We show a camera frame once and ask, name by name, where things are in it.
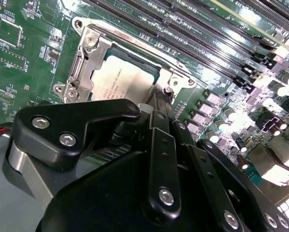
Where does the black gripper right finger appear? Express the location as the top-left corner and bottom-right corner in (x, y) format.
(162, 92), (289, 232)

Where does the silver square CPU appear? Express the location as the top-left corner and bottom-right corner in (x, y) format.
(90, 45), (163, 103)

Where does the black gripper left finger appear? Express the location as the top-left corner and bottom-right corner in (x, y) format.
(1, 92), (183, 225)

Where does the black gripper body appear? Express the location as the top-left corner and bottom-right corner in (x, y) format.
(34, 150), (224, 232)

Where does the metal socket cover frame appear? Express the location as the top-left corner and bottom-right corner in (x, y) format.
(80, 31), (181, 102)

